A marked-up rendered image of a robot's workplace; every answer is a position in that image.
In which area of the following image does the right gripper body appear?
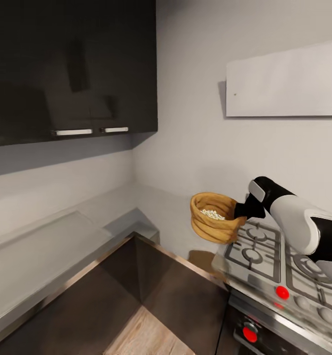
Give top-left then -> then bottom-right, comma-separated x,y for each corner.
235,200 -> 266,218

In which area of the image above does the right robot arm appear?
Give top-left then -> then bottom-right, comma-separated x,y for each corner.
234,177 -> 332,282

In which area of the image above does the popcorn bag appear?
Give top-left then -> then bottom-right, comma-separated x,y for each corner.
190,192 -> 248,245

